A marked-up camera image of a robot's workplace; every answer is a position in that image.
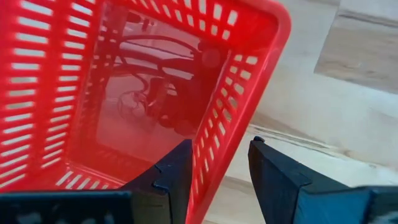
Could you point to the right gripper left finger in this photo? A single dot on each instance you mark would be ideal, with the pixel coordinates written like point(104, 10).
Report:
point(168, 193)

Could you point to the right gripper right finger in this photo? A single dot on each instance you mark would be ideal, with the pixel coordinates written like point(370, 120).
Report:
point(286, 196)

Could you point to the red slotted plastic basket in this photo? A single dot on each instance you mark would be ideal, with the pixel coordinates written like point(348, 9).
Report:
point(258, 87)

